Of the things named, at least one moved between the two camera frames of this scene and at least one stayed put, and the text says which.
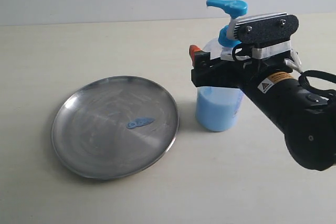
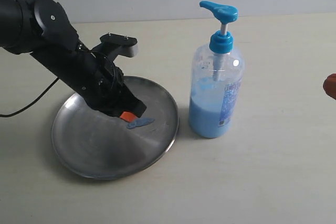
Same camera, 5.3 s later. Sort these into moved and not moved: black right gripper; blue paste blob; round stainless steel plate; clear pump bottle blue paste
Moved: black right gripper; clear pump bottle blue paste
Not moved: blue paste blob; round stainless steel plate
